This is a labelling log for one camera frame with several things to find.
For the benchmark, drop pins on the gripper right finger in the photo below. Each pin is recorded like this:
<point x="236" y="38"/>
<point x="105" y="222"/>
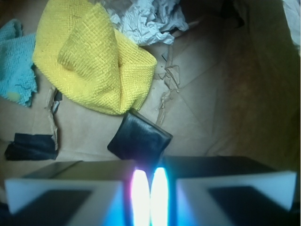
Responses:
<point x="221" y="191"/>

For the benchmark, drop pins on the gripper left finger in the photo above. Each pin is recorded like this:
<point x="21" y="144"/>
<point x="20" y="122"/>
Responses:
<point x="78" y="193"/>

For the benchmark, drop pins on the black box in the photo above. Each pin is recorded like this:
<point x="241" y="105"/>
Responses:
<point x="139" y="139"/>

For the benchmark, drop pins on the brown paper bag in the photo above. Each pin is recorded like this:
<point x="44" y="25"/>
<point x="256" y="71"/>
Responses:
<point x="239" y="94"/>

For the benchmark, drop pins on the light blue cloth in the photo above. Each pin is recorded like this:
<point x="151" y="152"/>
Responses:
<point x="17" y="78"/>

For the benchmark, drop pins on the yellow cloth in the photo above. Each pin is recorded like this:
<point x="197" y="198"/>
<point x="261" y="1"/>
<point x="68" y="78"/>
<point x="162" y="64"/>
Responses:
<point x="89" y="61"/>

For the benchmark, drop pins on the crumpled white paper towel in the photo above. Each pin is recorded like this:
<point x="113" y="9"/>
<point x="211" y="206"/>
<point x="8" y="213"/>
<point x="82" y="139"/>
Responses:
<point x="147" y="22"/>

